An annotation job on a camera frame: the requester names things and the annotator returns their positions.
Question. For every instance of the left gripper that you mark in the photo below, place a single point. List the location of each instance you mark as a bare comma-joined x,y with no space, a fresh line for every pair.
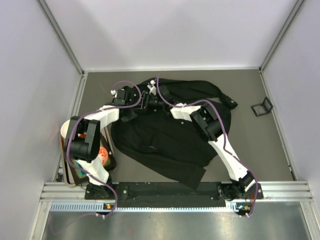
129,116

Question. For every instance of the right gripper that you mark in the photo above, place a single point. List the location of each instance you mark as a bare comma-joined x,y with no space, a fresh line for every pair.
145,100

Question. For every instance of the aluminium frame rail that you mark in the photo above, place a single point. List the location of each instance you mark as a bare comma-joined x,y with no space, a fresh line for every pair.
273,191

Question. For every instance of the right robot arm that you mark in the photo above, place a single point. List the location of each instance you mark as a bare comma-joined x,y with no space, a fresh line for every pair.
209,125

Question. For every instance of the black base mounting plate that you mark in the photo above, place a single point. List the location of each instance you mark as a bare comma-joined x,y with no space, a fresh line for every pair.
175,194

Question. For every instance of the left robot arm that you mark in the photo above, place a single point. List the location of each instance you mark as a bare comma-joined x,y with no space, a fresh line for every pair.
82,138

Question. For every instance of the white slotted cable duct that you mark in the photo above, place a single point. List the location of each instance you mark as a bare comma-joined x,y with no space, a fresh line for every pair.
101,207

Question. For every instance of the orange white patterned ball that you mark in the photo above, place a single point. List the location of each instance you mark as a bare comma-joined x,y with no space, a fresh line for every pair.
103,155

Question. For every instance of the white paper cup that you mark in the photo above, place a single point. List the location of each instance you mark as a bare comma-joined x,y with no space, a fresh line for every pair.
64,130

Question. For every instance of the black box green lining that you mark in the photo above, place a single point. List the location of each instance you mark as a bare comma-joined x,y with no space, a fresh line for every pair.
75,177

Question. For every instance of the small black open box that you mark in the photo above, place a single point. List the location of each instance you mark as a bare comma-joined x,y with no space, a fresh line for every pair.
263,108

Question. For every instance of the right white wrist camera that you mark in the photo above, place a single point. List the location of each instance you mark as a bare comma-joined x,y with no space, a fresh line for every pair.
152,87

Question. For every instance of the black button shirt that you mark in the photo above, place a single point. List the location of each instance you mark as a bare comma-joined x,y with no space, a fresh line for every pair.
169,146

